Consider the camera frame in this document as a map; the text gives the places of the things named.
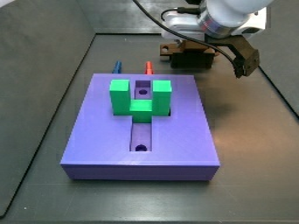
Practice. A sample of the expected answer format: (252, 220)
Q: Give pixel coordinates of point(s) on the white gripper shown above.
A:
(217, 25)

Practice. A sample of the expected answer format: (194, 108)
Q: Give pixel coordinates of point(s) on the brown T-shaped block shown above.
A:
(185, 46)

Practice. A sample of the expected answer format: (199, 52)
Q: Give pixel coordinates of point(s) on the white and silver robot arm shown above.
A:
(230, 7)

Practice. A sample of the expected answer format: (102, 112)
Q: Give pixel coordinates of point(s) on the red peg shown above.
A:
(149, 68)

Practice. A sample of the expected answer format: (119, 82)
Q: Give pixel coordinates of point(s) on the blue peg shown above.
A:
(118, 68)

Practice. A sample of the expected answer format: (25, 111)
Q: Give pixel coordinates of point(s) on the green U-shaped block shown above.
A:
(146, 101)

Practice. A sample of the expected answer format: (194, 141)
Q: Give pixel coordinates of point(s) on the purple base block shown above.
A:
(170, 149)

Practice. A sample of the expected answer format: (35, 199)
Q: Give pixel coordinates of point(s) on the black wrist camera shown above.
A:
(246, 61)

